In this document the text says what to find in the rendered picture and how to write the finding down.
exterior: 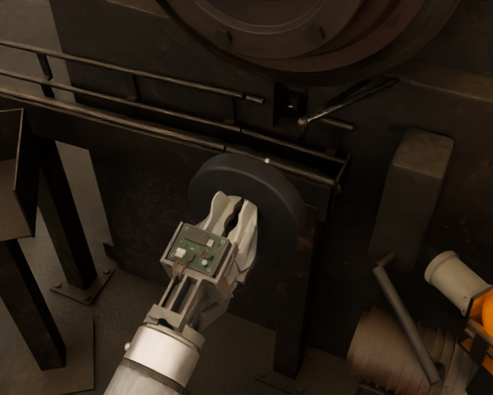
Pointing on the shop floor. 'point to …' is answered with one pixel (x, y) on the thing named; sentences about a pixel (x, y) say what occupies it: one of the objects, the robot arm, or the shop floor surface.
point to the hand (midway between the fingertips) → (246, 197)
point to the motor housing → (404, 358)
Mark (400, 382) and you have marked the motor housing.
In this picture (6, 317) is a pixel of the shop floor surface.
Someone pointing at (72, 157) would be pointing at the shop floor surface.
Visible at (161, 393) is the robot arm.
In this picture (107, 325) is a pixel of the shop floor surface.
